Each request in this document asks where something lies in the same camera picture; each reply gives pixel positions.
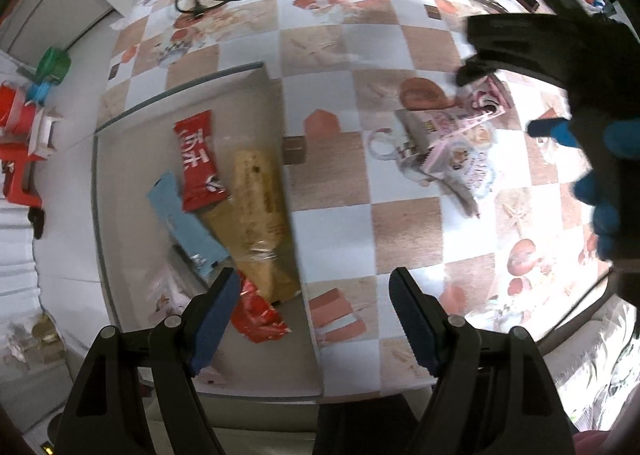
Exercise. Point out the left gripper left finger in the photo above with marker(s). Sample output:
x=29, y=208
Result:
x=105, y=414

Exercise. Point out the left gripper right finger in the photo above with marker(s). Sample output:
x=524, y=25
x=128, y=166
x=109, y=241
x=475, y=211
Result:
x=493, y=393

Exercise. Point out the red foil snack bag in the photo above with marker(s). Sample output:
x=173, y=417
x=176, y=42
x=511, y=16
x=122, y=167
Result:
x=253, y=316

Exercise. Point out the light blue snack wrapper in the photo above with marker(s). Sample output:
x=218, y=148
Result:
x=190, y=234

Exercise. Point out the yellow cake clear pack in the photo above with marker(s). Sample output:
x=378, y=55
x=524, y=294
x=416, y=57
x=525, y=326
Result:
x=253, y=225

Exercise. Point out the red kitkat style bar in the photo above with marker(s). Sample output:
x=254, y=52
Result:
x=201, y=183

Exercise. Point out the crispy cranberry snack pack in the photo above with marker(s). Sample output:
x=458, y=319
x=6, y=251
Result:
x=173, y=286

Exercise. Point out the long pink candy pack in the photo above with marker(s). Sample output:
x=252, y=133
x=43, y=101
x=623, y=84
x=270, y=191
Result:
x=477, y=103

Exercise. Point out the transparent dark biscuit pack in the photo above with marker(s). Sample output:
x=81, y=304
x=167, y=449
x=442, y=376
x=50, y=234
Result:
x=421, y=155

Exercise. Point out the grey cardboard box tray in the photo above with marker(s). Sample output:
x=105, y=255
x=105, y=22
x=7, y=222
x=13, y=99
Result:
x=154, y=257

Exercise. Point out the green plastic cup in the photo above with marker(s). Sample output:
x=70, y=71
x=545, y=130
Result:
x=53, y=66

